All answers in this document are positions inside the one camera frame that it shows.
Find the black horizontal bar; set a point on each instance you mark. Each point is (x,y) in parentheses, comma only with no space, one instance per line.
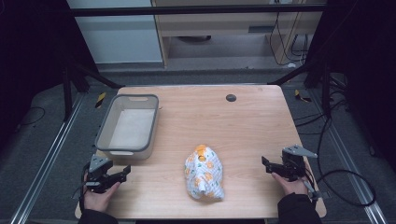
(196,10)

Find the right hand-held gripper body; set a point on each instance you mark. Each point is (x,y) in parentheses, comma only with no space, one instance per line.
(293,161)

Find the white cabinet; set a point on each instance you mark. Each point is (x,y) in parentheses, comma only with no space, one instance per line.
(115,34)

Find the white grey-rimmed plastic basket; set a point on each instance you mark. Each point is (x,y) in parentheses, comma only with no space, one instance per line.
(129,125)

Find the person's right hand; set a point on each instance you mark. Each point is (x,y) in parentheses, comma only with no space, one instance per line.
(291,184)

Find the white orange patterned cloth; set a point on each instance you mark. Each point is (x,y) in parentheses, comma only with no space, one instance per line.
(204,173)

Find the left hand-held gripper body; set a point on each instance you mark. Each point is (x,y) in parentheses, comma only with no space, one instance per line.
(97,172)

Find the light wooden shelf unit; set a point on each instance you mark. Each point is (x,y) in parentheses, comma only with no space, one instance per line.
(224,34)

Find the wooden desk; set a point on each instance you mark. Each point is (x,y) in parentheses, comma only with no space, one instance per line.
(230,140)

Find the yellow black striped tape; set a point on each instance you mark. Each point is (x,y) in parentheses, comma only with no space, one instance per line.
(100,100)
(301,96)

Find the person's left hand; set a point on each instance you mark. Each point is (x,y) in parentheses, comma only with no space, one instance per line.
(99,199)

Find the aluminium floor rail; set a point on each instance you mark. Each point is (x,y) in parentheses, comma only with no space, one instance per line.
(43,161)
(348,158)

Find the black metal stand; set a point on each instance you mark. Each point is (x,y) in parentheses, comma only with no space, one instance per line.
(74,77)
(314,77)

